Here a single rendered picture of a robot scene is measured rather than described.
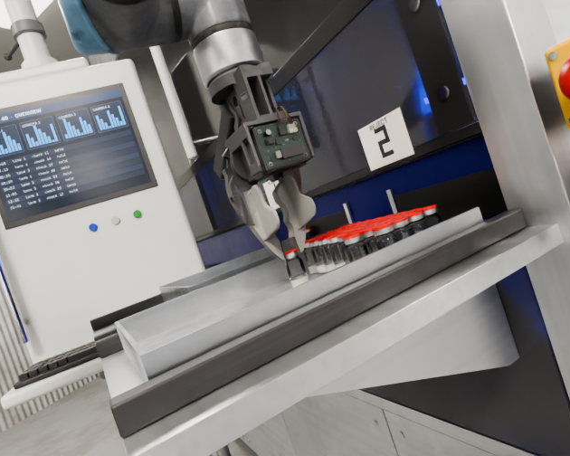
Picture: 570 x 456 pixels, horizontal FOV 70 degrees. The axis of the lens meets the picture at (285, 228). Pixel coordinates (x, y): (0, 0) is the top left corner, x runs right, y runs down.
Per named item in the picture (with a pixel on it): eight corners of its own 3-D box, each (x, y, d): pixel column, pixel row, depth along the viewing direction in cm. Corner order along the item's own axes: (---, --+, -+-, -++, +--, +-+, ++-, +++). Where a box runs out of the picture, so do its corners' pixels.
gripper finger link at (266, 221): (279, 263, 43) (256, 179, 43) (257, 266, 48) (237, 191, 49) (303, 256, 45) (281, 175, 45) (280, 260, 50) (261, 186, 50)
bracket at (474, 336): (496, 354, 49) (462, 251, 49) (520, 357, 47) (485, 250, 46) (248, 536, 34) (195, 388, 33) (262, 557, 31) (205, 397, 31)
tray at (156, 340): (344, 255, 64) (337, 234, 64) (489, 239, 41) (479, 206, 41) (124, 349, 49) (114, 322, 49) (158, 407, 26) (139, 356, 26)
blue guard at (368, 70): (160, 252, 215) (148, 220, 215) (479, 120, 43) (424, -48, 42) (159, 253, 215) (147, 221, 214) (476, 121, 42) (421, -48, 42)
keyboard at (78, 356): (193, 311, 111) (190, 302, 111) (196, 318, 98) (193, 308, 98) (34, 372, 100) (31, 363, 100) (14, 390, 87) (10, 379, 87)
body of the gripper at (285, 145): (259, 178, 41) (220, 64, 41) (232, 194, 49) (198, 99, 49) (319, 161, 45) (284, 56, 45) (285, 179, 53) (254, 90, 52)
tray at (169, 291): (299, 250, 100) (295, 236, 100) (365, 238, 77) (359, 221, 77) (164, 303, 84) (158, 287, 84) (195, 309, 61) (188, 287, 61)
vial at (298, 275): (304, 283, 51) (293, 250, 51) (313, 283, 49) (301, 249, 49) (289, 289, 50) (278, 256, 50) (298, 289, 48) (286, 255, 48)
